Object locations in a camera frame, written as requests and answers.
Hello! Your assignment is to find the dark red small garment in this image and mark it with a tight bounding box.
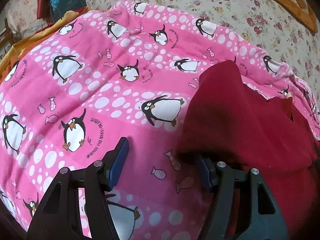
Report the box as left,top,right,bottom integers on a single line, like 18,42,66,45
176,60,319,239

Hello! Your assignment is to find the pink penguin print blanket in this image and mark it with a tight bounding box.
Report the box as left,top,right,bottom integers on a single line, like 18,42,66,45
1,0,319,239

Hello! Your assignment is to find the orange yellow cloth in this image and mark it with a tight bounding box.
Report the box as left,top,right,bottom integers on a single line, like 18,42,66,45
1,7,90,82

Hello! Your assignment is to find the teal cloth bag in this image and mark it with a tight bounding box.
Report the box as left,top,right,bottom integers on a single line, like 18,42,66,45
49,0,87,22

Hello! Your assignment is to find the floral print bed quilt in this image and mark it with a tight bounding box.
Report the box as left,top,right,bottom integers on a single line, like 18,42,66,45
6,0,320,98

